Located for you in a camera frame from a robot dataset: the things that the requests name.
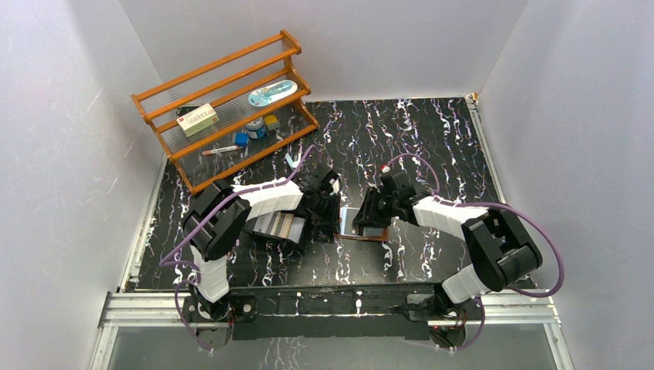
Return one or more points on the blue oval blister pack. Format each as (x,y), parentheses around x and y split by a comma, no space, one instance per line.
(272,93)

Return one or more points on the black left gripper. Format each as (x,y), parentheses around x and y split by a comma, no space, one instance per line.
(325,213)

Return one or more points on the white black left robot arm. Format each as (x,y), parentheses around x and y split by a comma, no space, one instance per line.
(278,210)

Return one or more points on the white red marker pen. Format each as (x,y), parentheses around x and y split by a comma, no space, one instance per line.
(220,150)

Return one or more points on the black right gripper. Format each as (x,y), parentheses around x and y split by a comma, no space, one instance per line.
(368,213)

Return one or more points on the blue small cube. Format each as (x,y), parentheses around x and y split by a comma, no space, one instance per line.
(241,139)

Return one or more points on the blue white small jar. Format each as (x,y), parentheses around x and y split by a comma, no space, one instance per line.
(256,129)

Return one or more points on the white blue stapler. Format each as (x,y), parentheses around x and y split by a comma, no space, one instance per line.
(292,163)

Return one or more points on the white green carton box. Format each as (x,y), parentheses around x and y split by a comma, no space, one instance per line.
(193,118)

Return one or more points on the stack of cards in box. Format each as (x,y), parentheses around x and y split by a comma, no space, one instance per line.
(280,226)

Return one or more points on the orange wooden shelf rack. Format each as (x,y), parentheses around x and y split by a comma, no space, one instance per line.
(226,84)

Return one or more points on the black card storage box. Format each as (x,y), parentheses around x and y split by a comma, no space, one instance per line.
(300,245)

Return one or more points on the orange leather card holder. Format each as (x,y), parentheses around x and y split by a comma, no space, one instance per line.
(348,230)

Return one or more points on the yellow grey small block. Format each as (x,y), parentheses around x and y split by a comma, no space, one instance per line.
(272,122)

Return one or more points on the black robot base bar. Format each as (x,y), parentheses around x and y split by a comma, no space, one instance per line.
(347,311)

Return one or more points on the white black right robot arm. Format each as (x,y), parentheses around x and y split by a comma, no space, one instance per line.
(501,250)

